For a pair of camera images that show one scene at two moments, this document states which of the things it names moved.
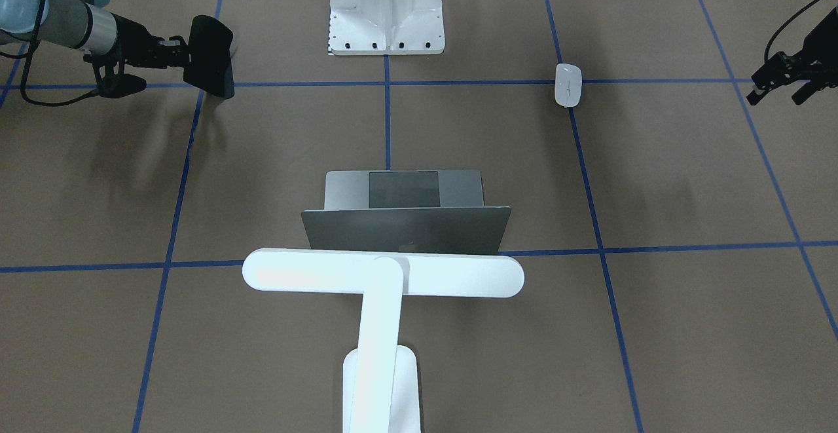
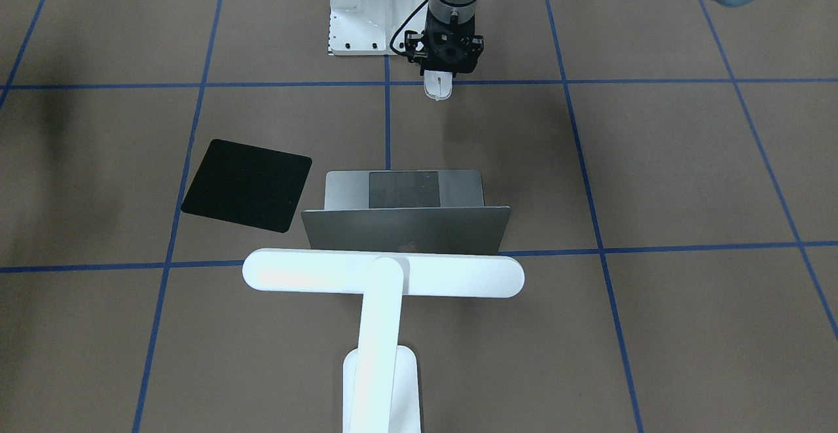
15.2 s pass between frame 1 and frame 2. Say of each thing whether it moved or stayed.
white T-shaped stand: stayed
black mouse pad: moved
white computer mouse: moved
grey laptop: stayed
